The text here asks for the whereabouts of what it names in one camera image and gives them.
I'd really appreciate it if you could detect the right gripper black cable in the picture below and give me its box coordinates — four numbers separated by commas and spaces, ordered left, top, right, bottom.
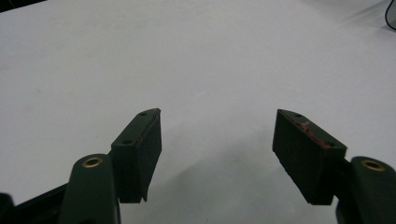
384, 0, 396, 32

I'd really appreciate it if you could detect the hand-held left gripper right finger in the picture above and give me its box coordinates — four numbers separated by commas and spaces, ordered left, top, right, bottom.
272, 108, 348, 206

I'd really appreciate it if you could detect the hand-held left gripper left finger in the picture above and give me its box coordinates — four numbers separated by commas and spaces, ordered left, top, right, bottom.
110, 107, 163, 204

